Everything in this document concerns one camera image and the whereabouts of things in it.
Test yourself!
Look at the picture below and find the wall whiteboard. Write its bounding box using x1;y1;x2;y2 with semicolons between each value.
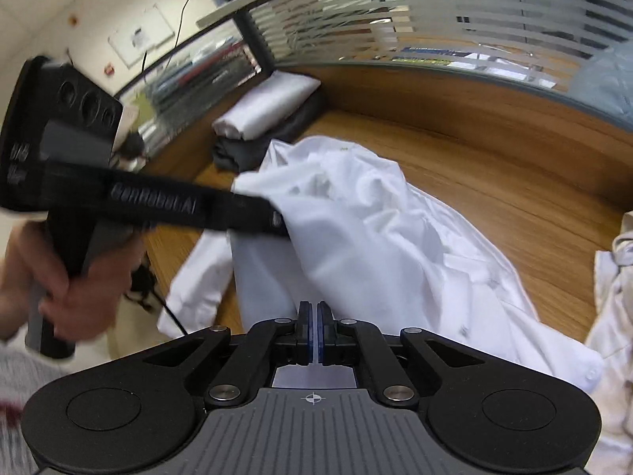
107;3;177;69

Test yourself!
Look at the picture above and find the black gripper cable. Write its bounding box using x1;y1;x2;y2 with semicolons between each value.
125;261;190;338

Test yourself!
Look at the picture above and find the folded dark grey garment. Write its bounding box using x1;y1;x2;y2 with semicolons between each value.
212;93;327;175

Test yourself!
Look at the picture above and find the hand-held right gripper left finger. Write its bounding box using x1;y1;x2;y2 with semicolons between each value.
143;301;314;409

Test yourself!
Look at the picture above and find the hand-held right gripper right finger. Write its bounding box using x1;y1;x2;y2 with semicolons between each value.
316;301;491;409

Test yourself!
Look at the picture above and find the crumpled beige garment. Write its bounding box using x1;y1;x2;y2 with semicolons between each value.
585;210;633;475

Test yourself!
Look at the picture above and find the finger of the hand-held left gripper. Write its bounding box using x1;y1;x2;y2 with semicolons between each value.
227;191;294;239

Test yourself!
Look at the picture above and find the person's knitted sweater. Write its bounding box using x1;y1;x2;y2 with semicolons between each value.
0;339;57;475

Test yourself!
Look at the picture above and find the person's left hand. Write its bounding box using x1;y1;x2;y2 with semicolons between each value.
0;218;145;343

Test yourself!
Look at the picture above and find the white dress shirt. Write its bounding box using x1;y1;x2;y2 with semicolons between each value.
157;136;605;393

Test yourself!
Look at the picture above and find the frosted striped glass partition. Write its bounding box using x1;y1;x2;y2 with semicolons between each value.
116;0;633;132

